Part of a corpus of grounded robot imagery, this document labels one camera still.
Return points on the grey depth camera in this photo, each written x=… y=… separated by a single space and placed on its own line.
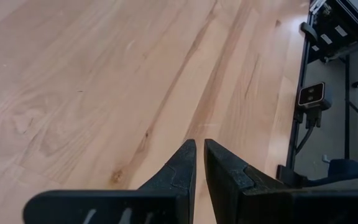
x=312 y=95

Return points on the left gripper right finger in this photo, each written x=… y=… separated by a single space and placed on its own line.
x=235 y=199

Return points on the black box white labels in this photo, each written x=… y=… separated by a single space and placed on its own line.
x=331 y=18

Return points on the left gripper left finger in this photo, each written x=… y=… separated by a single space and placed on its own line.
x=166 y=202

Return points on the black aluminium rig frame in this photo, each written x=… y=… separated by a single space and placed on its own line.
x=291 y=155

